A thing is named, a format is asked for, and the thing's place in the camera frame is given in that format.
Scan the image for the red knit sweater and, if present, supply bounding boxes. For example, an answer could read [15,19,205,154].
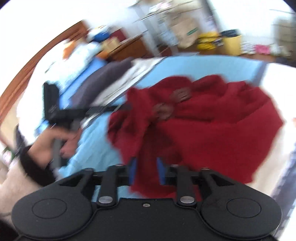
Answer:
[107,75,283,198]

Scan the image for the person's left hand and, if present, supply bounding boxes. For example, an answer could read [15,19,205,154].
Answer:
[28,126,82,168]

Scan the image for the dark brown folded blanket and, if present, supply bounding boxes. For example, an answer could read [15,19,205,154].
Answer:
[70,57,133,108]

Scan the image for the light blue quilted duvet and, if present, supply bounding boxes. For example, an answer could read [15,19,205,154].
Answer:
[16,40,101,121]

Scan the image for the wooden bed headboard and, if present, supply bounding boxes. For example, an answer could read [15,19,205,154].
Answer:
[1,20,89,121]

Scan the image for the wooden nightstand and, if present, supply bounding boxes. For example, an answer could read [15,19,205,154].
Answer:
[107,35,153,62]

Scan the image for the cream striped bed cover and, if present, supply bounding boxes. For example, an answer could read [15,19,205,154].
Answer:
[250,63,295,238]

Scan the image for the yellow plastic bag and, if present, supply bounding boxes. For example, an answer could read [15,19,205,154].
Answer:
[197,31,221,51]

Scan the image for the yellow trash bin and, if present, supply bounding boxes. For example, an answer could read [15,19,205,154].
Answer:
[221,29,241,56]

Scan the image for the brown paper bag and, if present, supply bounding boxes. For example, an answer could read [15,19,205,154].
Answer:
[170,15,199,49]

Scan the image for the pink slippers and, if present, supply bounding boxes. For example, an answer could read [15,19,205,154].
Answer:
[254,44,270,55]

